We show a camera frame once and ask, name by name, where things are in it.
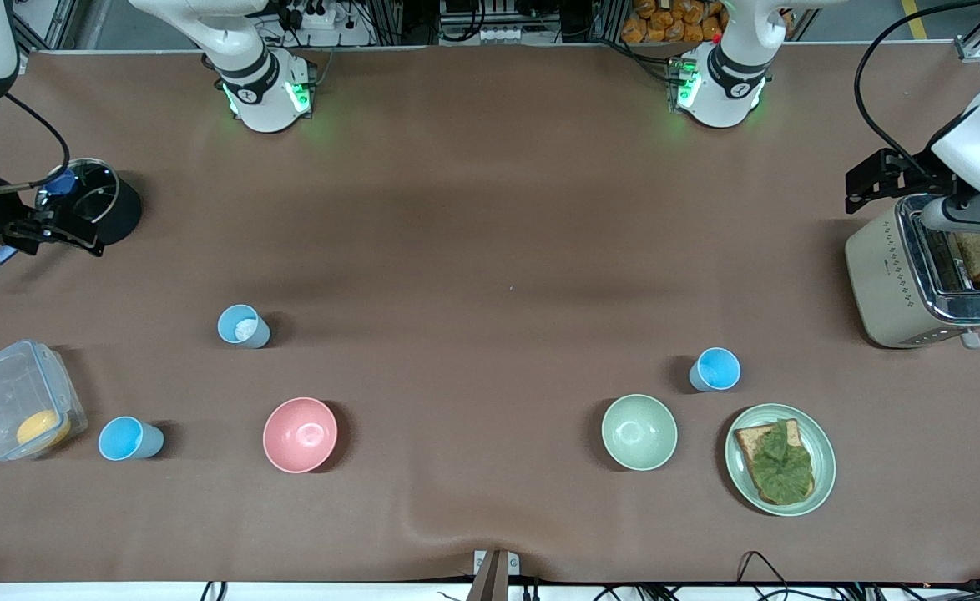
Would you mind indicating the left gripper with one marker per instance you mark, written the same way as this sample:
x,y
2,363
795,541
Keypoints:
x,y
912,173

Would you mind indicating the blue cup with white residue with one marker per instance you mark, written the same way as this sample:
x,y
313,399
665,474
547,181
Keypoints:
x,y
243,326

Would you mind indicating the blue plastic cup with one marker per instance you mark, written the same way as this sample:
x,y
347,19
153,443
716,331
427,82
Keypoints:
x,y
715,370
127,439

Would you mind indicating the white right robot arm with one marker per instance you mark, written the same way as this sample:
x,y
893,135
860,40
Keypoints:
x,y
260,92

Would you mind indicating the glass lid with blue knob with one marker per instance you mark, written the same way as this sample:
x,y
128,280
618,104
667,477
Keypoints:
x,y
81,188

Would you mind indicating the beige chrome toaster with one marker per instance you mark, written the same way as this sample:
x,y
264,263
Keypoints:
x,y
886,280

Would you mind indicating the clear plastic container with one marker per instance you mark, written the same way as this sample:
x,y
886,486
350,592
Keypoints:
x,y
6,392

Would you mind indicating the orange round food piece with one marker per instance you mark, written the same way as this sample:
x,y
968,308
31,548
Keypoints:
x,y
42,428

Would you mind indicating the bag of orange buns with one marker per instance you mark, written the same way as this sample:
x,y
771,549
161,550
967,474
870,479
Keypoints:
x,y
674,21

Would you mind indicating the green plate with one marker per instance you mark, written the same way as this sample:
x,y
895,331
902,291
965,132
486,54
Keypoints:
x,y
824,455

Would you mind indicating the brown bread slice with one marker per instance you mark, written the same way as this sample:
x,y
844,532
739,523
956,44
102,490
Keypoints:
x,y
749,442

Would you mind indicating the green lettuce leaf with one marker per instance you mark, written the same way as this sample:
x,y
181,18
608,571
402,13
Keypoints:
x,y
782,463

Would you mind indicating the pink bowl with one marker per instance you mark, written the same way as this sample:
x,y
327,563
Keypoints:
x,y
300,435

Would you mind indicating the white power strip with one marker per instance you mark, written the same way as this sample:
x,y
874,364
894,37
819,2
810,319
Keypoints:
x,y
319,17

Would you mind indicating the green bowl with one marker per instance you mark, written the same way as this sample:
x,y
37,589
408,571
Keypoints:
x,y
639,432

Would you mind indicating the white multi-socket strip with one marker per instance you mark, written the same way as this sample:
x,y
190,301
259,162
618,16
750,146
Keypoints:
x,y
501,34

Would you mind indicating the metal table edge bracket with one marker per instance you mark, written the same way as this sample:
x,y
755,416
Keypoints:
x,y
496,574

